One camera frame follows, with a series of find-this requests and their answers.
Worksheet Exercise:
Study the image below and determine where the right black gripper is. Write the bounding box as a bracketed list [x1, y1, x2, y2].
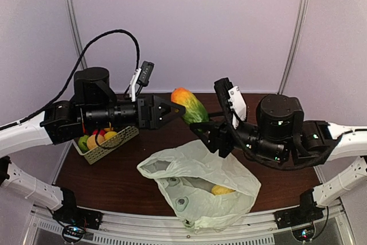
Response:
[190, 110, 287, 164]

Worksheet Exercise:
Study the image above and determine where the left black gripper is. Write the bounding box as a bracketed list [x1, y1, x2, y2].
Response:
[83, 93, 186, 130]

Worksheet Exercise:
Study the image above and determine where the green orange papaya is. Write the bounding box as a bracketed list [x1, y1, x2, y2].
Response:
[171, 87, 209, 125]

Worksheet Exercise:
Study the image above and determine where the pale green plastic bag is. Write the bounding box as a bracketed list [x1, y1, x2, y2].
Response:
[137, 140, 261, 232]

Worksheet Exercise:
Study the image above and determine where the peach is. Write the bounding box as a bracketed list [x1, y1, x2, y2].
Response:
[87, 135, 105, 150]

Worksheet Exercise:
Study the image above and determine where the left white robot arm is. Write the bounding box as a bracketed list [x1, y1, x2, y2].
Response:
[1, 67, 185, 224]

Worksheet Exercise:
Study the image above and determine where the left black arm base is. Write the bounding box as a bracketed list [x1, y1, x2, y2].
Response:
[52, 188, 103, 230]

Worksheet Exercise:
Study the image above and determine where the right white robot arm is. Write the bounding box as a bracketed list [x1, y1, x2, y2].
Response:
[185, 92, 366, 223]

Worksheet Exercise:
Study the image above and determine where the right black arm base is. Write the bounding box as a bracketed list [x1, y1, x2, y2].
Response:
[274, 188, 324, 229]

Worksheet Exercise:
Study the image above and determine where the yellow lemon in bag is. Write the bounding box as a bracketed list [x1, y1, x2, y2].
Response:
[211, 185, 235, 196]

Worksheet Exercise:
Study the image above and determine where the red fruit in basket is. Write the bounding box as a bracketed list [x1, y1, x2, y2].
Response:
[92, 129, 106, 137]

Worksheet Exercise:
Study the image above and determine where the yellow lemon in basket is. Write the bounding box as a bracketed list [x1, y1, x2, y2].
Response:
[104, 131, 117, 141]

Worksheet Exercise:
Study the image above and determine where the beige perforated plastic basket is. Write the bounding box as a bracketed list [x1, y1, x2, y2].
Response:
[72, 126, 139, 165]

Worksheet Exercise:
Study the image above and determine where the green pear in basket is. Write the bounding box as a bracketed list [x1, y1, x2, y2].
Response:
[77, 135, 89, 153]

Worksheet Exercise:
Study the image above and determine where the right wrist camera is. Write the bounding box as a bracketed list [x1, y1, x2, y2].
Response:
[214, 77, 248, 129]

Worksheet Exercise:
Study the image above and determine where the right black cable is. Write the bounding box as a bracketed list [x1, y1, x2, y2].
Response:
[223, 104, 345, 171]

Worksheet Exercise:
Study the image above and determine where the black cable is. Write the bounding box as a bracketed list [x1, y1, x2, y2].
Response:
[0, 29, 141, 131]
[223, 104, 345, 171]

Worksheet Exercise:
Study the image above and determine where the left black cable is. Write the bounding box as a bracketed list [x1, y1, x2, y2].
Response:
[0, 29, 141, 131]

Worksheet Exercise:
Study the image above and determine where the aluminium front rail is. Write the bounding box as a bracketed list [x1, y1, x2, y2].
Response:
[28, 199, 356, 245]

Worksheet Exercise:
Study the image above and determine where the left aluminium corner post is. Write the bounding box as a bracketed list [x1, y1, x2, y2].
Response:
[65, 0, 83, 56]

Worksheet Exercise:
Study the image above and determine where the aluminium corner post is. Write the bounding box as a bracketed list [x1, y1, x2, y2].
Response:
[277, 0, 309, 95]
[65, 0, 83, 56]

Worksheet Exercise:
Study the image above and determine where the right aluminium corner post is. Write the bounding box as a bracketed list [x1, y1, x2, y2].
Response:
[277, 0, 309, 95]

